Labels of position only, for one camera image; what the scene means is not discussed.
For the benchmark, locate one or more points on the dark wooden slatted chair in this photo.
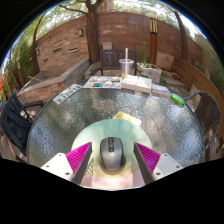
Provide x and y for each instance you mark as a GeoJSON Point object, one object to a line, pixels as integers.
{"type": "Point", "coordinates": [111, 58]}

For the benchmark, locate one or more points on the black slatted patio chair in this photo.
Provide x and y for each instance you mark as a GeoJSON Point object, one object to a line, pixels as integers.
{"type": "Point", "coordinates": [15, 103]}

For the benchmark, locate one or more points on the dark wicker chair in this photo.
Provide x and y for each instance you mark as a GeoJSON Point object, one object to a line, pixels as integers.
{"type": "Point", "coordinates": [206, 113]}

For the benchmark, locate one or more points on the slender tree trunk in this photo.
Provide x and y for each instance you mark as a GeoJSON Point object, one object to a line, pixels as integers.
{"type": "Point", "coordinates": [182, 40]}

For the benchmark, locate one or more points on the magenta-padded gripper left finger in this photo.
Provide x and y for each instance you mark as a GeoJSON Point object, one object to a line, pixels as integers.
{"type": "Point", "coordinates": [60, 165]}

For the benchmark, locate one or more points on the white and blue book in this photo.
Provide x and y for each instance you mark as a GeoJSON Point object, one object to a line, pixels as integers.
{"type": "Point", "coordinates": [161, 90]}

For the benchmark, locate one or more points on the tan stone slab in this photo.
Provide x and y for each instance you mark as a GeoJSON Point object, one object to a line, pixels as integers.
{"type": "Point", "coordinates": [165, 61]}

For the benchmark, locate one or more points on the white open sketchbook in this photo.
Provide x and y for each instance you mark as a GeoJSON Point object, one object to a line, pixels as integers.
{"type": "Point", "coordinates": [136, 84]}

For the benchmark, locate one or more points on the black bag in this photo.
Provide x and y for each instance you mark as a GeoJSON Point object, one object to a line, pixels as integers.
{"type": "Point", "coordinates": [13, 128]}

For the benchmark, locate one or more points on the black wall lantern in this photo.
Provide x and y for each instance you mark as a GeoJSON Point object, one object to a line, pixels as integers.
{"type": "Point", "coordinates": [37, 52]}
{"type": "Point", "coordinates": [80, 32]}

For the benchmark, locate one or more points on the wooden lamp post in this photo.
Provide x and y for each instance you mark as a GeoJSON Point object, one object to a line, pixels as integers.
{"type": "Point", "coordinates": [152, 43]}

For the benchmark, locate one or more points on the large tree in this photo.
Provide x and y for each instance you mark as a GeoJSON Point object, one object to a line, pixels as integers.
{"type": "Point", "coordinates": [92, 36]}

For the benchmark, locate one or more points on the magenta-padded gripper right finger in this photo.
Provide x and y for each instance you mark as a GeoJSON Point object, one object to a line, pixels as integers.
{"type": "Point", "coordinates": [165, 165]}

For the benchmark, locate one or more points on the yellow sticky note pad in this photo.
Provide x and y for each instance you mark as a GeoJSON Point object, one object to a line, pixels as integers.
{"type": "Point", "coordinates": [128, 119]}

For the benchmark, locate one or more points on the wooden slatted bench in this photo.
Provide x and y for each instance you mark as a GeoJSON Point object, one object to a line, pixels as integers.
{"type": "Point", "coordinates": [193, 80]}

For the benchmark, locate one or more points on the grey wall utility box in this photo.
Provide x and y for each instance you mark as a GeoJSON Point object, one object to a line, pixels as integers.
{"type": "Point", "coordinates": [107, 45]}

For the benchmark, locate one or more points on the green marker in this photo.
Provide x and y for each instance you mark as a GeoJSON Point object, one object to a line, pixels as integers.
{"type": "Point", "coordinates": [177, 99]}

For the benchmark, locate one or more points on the clear plastic cup with straw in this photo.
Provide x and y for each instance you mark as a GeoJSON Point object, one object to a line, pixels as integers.
{"type": "Point", "coordinates": [126, 68]}

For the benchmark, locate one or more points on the stone water basin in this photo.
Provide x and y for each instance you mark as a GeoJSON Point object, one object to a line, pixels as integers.
{"type": "Point", "coordinates": [50, 83]}

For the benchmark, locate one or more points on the grey computer mouse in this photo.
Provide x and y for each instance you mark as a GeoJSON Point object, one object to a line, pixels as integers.
{"type": "Point", "coordinates": [111, 155]}

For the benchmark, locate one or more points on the pastel green pink mouse pad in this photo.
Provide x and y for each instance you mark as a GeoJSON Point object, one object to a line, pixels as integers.
{"type": "Point", "coordinates": [111, 130]}

